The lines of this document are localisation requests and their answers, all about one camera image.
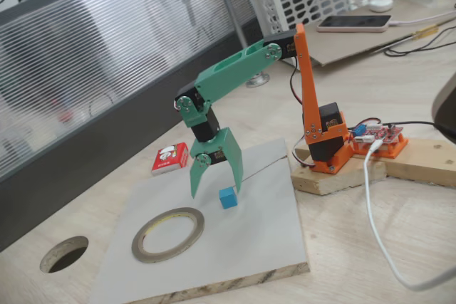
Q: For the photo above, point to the green gripper black servo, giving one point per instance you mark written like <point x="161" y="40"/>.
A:
<point x="221" y="147"/>

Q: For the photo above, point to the blue cube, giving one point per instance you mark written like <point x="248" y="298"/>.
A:
<point x="228" y="199"/>

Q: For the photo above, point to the red tissue pack box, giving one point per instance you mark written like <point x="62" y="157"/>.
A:
<point x="178" y="161"/>

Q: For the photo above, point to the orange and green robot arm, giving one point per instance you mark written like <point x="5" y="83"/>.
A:
<point x="309" y="87"/>

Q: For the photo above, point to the light grey board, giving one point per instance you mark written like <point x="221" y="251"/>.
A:
<point x="256" y="240"/>

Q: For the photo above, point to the round metal foot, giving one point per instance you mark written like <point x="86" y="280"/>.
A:
<point x="257" y="81"/>

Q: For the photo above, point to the wooden base block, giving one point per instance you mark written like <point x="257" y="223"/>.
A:
<point x="331" y="183"/>

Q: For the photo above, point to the ribbed translucent partition panel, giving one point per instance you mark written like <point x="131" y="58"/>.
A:
<point x="107" y="51"/>

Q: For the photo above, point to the red controller circuit board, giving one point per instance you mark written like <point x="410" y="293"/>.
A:
<point x="386" y="135"/>

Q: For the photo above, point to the brown cardboard sheet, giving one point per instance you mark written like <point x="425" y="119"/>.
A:
<point x="342" y="47"/>

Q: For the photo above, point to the pink smartphone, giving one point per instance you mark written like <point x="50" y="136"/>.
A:
<point x="352" y="23"/>

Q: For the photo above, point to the wooden base plank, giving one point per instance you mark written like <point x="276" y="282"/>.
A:
<point x="424" y="161"/>

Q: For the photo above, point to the dark grey rounded object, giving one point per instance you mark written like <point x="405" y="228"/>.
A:
<point x="449" y="104"/>

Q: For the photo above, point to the yellow screwdriver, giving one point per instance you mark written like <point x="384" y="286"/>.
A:
<point x="425" y="31"/>

